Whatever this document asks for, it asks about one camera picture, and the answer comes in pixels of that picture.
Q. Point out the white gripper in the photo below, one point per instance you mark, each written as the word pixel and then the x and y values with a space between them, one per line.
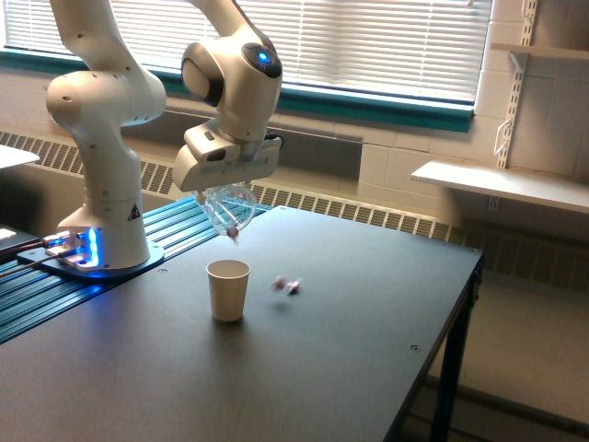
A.
pixel 209 159

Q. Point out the clear plastic cup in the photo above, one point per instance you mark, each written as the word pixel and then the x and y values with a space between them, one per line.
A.
pixel 230 205

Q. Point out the falling pink candy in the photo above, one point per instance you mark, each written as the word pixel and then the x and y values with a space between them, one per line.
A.
pixel 233 234

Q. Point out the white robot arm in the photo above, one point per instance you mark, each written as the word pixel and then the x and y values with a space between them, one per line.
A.
pixel 239 73

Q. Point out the white paper cup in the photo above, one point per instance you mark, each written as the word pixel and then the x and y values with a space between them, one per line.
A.
pixel 228 282

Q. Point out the white desk edge left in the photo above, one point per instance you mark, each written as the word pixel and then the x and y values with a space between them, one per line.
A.
pixel 12 157

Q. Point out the white window blinds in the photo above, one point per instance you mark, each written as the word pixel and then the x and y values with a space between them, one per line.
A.
pixel 420 49

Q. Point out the black table leg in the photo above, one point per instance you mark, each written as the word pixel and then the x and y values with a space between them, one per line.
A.
pixel 455 345

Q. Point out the baseboard heater grille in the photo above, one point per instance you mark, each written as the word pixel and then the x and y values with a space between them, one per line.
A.
pixel 542 260

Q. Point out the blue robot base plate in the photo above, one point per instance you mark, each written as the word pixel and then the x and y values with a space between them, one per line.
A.
pixel 157 255

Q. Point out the lower white wall shelf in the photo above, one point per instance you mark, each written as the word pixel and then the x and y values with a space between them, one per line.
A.
pixel 532 188

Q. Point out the white wall shelf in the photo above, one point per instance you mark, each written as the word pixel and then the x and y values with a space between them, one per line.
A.
pixel 532 188
pixel 542 51

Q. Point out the upper white wall shelf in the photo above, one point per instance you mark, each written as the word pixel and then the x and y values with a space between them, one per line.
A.
pixel 542 51

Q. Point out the white shelf rail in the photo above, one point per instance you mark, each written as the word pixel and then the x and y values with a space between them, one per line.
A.
pixel 518 58

